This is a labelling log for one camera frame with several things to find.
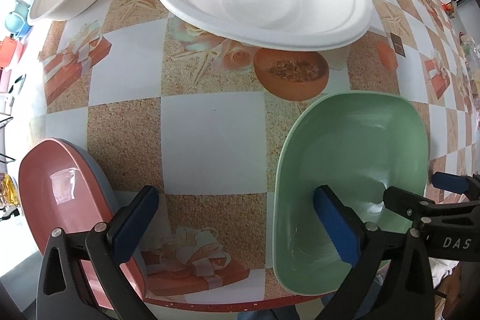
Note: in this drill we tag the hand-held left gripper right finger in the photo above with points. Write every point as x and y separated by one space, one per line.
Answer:
335 230

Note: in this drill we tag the pile of wrapped snacks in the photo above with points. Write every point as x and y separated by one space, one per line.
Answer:
470 50

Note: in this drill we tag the checkered printed tablecloth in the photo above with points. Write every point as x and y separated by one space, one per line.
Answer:
210 140

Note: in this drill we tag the teal bucket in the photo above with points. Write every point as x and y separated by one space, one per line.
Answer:
17 18

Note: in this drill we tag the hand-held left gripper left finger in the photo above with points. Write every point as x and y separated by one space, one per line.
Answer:
135 226

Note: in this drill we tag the pale green bowl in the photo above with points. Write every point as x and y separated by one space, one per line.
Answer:
356 155

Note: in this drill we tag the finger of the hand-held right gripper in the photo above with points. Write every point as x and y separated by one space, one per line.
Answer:
401 202
450 183

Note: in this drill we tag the red box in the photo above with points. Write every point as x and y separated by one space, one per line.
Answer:
11 51

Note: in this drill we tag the yellow shiny packet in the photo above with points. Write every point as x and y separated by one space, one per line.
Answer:
7 190

